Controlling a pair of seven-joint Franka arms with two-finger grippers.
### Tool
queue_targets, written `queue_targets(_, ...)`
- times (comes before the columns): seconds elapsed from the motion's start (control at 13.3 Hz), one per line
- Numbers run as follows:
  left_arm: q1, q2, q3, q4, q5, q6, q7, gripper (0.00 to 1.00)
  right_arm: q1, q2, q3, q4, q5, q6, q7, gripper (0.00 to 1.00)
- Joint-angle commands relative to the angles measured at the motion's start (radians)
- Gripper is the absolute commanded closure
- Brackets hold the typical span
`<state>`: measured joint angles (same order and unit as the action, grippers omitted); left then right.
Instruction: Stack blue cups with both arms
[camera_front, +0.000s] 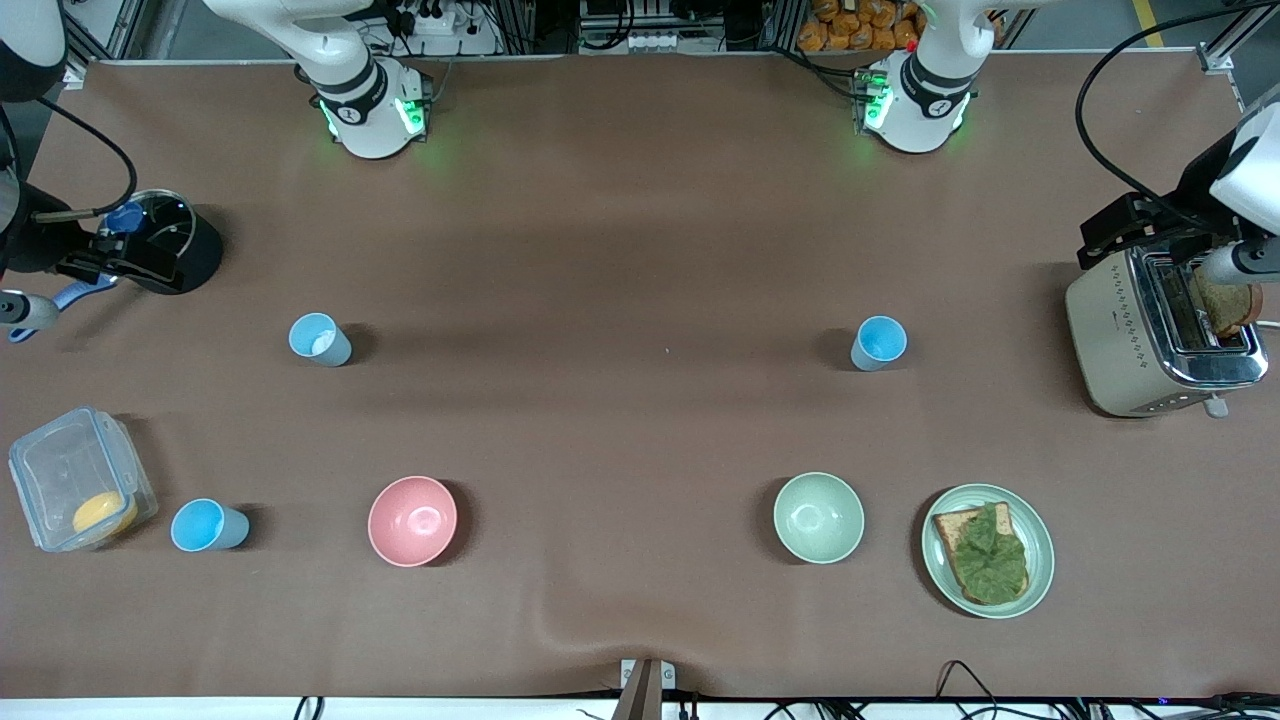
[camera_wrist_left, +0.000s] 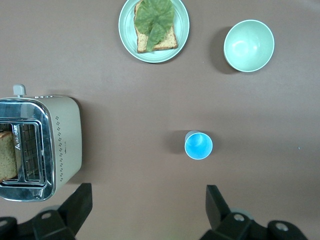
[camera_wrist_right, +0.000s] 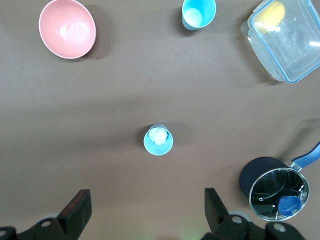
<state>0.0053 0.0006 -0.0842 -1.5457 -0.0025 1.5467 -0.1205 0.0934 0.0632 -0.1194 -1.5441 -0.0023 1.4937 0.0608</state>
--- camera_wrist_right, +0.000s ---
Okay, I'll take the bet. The empty blue cup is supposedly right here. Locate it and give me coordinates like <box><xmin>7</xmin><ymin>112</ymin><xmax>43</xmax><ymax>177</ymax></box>
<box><xmin>181</xmin><ymin>0</ymin><xmax>217</xmax><ymax>31</ymax></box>

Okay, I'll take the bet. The glass lid blue knob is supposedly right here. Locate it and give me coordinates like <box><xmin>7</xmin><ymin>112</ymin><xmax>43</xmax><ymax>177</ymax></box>
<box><xmin>249</xmin><ymin>167</ymin><xmax>310</xmax><ymax>222</ymax></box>

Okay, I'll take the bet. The pink bowl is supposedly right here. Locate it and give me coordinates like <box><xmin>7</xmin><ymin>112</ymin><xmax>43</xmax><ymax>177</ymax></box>
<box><xmin>38</xmin><ymin>0</ymin><xmax>97</xmax><ymax>60</ymax></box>

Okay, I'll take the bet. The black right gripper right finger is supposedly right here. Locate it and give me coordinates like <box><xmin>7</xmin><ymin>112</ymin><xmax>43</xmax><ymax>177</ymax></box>
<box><xmin>201</xmin><ymin>187</ymin><xmax>305</xmax><ymax>240</ymax></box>

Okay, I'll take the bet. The black saucepan blue handle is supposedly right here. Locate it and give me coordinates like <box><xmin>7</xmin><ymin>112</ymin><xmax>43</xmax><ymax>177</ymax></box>
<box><xmin>238</xmin><ymin>141</ymin><xmax>320</xmax><ymax>222</ymax></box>

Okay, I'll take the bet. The yellow food piece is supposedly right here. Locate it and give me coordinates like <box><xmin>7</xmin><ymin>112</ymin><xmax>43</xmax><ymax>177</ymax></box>
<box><xmin>254</xmin><ymin>1</ymin><xmax>286</xmax><ymax>33</ymax></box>

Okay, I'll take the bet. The blue cup holding white paper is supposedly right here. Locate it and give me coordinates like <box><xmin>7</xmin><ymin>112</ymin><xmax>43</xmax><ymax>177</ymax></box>
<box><xmin>143</xmin><ymin>123</ymin><xmax>174</xmax><ymax>156</ymax></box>

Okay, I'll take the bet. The brown table cover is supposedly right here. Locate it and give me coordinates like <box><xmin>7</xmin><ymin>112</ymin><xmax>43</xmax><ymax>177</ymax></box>
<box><xmin>0</xmin><ymin>0</ymin><xmax>320</xmax><ymax>240</ymax></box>

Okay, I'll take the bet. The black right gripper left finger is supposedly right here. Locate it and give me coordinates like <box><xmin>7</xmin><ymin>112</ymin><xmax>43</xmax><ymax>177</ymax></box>
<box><xmin>0</xmin><ymin>189</ymin><xmax>93</xmax><ymax>240</ymax></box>

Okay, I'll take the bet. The white crumpled paper wad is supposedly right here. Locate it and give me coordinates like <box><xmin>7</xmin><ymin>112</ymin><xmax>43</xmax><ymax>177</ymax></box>
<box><xmin>148</xmin><ymin>127</ymin><xmax>168</xmax><ymax>145</ymax></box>

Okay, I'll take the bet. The clear plastic container blue seal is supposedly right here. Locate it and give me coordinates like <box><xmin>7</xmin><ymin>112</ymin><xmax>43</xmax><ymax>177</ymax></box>
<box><xmin>240</xmin><ymin>0</ymin><xmax>320</xmax><ymax>84</ymax></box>

